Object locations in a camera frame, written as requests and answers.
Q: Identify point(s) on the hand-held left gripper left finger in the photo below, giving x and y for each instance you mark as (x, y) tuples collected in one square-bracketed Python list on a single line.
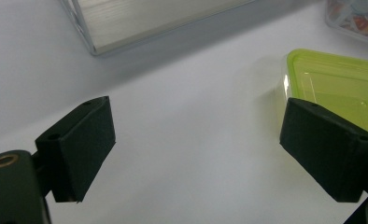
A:
[(79, 149)]

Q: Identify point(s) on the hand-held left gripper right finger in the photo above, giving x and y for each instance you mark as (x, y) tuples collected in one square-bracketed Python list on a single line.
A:
[(325, 146)]

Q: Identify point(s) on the green plastic food container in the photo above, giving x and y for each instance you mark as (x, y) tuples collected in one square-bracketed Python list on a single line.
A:
[(334, 81)]

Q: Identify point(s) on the clear lidded food container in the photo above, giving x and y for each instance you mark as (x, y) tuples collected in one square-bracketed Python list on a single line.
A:
[(356, 18)]

